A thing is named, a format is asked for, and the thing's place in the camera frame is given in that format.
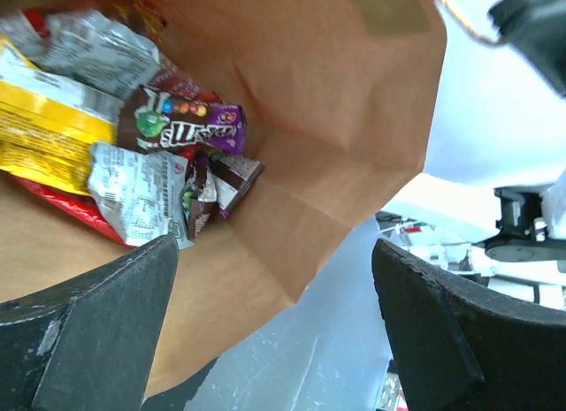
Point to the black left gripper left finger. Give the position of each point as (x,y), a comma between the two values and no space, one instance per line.
(88,343)

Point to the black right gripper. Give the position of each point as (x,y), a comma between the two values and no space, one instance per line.
(536,29)

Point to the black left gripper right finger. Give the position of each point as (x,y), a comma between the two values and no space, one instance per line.
(459,345)

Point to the red brown paper bag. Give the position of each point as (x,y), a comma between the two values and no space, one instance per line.
(339,96)

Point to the purple M&M's packet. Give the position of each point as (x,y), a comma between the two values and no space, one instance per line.
(215,184)

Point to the yellow snack packet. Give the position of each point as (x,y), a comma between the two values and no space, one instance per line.
(49,122)

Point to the brown M&M's packet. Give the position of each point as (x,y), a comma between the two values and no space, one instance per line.
(154,120)

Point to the silver snack wrapper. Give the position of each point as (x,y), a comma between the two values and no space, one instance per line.
(88,47)
(139,195)

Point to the red snack packet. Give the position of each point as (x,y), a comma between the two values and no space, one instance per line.
(81,207)

